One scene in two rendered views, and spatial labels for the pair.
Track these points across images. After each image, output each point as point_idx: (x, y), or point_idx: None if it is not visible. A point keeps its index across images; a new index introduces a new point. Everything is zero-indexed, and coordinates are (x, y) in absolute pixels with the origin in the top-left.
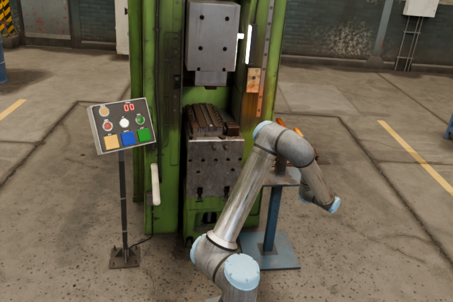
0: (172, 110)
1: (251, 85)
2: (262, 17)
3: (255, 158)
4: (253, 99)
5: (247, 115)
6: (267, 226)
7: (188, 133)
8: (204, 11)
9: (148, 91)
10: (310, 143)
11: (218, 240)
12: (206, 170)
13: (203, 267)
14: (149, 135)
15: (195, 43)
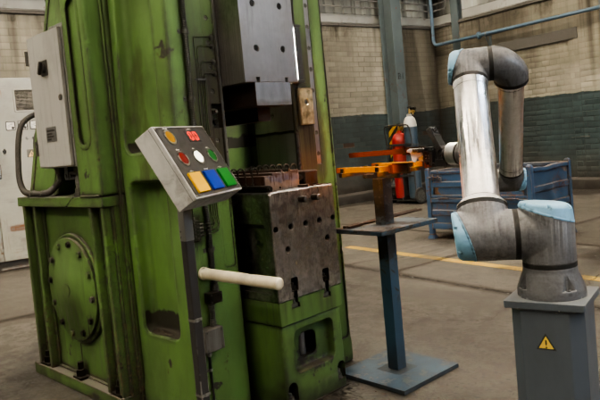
0: None
1: (306, 113)
2: (299, 18)
3: (472, 86)
4: (310, 136)
5: (307, 162)
6: (389, 323)
7: (258, 187)
8: None
9: None
10: None
11: (490, 195)
12: (297, 245)
13: (494, 235)
14: (233, 178)
15: (249, 40)
